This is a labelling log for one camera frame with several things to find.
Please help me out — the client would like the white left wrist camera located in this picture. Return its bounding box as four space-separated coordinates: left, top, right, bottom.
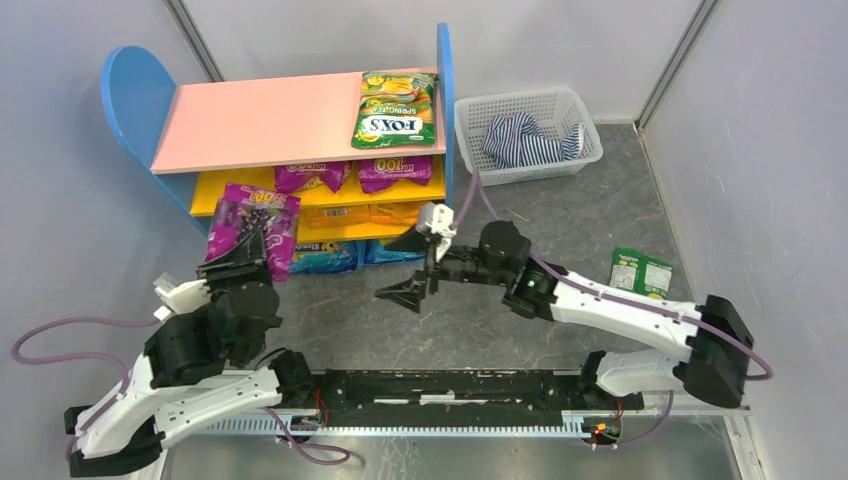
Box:
153 274 210 323

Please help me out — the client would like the blue Blendy bag on shelf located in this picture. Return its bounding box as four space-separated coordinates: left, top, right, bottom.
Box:
363 238 425 266

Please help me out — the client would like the purple grape candy bag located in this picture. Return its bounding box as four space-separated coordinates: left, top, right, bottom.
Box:
205 182 301 283

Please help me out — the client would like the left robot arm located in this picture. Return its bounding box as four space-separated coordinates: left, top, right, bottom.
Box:
65 259 315 478

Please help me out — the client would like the purple 100 candy bag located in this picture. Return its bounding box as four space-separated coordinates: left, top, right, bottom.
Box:
274 162 351 194

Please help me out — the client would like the purple 100 bag on shelf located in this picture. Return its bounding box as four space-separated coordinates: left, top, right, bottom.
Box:
358 155 433 194

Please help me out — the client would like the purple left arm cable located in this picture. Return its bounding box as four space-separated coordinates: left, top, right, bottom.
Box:
11 316 351 466

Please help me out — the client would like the blue white striped cloth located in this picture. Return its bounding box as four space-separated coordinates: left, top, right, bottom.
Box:
482 113 587 169

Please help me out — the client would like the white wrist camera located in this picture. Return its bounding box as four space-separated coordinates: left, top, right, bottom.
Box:
153 274 210 323
415 202 457 239

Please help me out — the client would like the orange candy bag on shelf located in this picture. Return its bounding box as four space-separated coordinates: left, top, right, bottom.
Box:
369 200 429 226

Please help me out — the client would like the blue Blendy candy bag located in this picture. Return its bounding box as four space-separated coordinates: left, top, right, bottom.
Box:
289 240 359 275

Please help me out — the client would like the white plastic mesh basket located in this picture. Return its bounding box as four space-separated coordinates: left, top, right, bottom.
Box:
454 87 604 186

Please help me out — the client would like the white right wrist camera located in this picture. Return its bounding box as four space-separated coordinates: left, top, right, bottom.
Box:
415 202 457 239

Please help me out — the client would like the green Fox's candy bag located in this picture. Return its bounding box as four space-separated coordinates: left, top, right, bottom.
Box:
351 71 438 149

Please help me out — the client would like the blue pink yellow shelf unit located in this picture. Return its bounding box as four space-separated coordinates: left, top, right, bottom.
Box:
100 23 455 234

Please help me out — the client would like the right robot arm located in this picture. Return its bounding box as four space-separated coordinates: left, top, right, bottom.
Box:
375 221 754 409

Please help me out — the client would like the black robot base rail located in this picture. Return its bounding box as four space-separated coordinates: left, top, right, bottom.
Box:
274 370 645 435

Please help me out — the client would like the green candy bag face down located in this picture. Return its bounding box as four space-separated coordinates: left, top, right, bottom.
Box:
609 247 673 299

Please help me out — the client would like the orange mango candy bag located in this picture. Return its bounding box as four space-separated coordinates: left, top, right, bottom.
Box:
301 205 370 229

